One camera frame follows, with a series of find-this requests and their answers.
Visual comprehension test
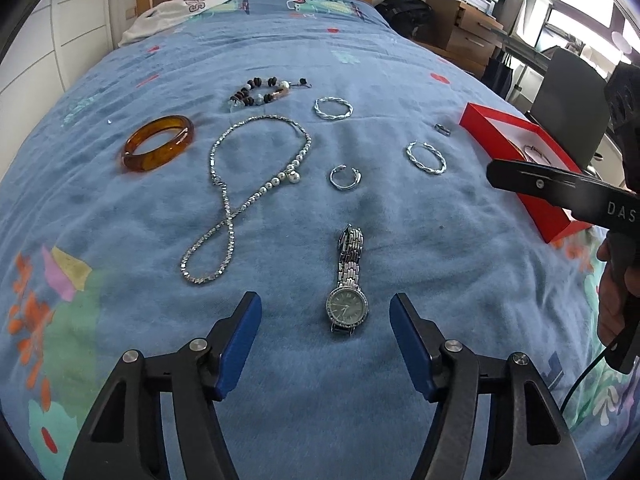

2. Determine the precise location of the black backpack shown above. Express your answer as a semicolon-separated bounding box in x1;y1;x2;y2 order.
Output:
374;0;436;43

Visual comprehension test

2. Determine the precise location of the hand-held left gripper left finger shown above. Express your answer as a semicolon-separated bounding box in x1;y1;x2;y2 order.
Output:
62;291;263;480

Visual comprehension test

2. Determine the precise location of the twisted silver bangle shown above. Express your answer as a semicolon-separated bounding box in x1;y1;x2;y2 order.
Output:
313;96;354;122
405;140;447;177

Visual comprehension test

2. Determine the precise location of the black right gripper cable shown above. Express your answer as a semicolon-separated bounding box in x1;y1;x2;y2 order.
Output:
559;342;618;413

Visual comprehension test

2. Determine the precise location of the blue printed bedsheet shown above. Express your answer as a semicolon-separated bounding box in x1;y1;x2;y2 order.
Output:
0;0;626;480

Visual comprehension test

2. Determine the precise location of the navy tote bag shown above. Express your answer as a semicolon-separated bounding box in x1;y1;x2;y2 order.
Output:
487;52;516;97

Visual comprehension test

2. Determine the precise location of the dark beaded bracelet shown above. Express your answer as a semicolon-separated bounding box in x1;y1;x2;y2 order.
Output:
225;76;313;111

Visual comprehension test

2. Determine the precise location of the white wardrobe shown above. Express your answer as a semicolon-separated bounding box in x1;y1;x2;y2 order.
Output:
0;0;137;88

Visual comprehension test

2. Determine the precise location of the silver wristwatch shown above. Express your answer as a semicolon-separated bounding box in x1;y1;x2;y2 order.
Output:
326;223;370;336

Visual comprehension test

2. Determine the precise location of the dark desk chair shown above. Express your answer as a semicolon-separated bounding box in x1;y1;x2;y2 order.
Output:
530;47;617;171

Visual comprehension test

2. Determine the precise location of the wooden drawer cabinet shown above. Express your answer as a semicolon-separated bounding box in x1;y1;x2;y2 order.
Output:
425;0;506;68

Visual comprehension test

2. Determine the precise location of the person's right hand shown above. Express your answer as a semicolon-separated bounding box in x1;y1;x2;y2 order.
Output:
596;240;622;348

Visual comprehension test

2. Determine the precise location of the silver pearl necklace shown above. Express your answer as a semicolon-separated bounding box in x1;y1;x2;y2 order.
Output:
180;115;313;287

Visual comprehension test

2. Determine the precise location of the red jewelry box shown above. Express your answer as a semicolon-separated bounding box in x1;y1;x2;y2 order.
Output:
459;102;593;246

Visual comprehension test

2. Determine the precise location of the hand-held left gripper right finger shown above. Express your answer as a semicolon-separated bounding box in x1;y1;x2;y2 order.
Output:
389;292;588;480

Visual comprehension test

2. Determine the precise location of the silver ring bangle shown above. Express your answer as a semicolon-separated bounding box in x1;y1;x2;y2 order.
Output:
328;162;363;192

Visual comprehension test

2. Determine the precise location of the amber bangle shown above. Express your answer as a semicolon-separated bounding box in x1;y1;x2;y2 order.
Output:
121;115;196;174

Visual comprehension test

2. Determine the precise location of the white garment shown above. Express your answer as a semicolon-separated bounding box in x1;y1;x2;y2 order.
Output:
118;0;236;47

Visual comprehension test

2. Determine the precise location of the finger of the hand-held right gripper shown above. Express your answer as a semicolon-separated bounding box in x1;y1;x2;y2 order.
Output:
486;159;591;221

